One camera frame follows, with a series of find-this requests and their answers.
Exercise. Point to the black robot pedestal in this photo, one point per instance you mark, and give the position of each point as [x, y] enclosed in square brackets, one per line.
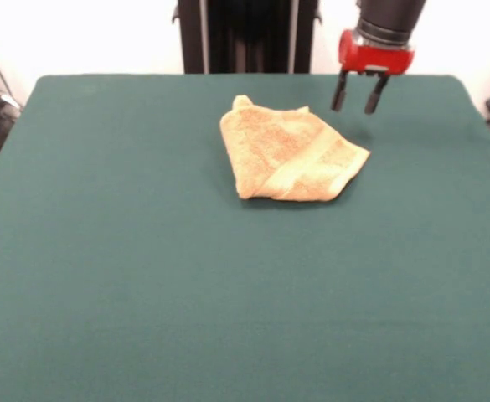
[194, 37]

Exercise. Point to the tan terry towel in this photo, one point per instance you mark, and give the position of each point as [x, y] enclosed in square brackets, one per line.
[278, 151]

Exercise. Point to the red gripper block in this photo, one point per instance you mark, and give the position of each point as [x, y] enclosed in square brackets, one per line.
[374, 56]

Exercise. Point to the dark green tablecloth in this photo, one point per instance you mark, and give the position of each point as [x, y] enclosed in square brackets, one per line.
[186, 272]

